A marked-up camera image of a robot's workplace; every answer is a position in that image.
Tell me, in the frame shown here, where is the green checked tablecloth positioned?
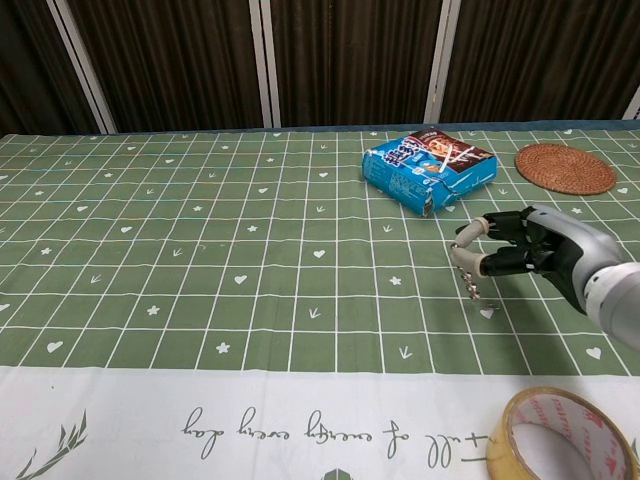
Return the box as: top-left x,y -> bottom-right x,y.
0,118 -> 640,480

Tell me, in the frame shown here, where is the yellow adhesive tape roll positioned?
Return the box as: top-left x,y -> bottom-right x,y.
485,386 -> 640,480

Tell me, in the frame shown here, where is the dark brown screen panel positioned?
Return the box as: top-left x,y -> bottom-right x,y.
0,0 -> 104,137
67,0 -> 266,134
439,0 -> 640,124
268,0 -> 445,128

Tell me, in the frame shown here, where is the round woven rattan coaster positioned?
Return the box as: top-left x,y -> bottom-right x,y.
514,142 -> 618,197

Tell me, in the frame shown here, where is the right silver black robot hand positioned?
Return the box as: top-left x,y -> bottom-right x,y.
451,204 -> 627,315

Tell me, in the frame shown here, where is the silver metal chain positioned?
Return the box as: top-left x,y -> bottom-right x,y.
451,242 -> 483,302

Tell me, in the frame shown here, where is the blue cookie snack box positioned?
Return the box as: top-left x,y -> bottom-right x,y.
360,126 -> 499,220

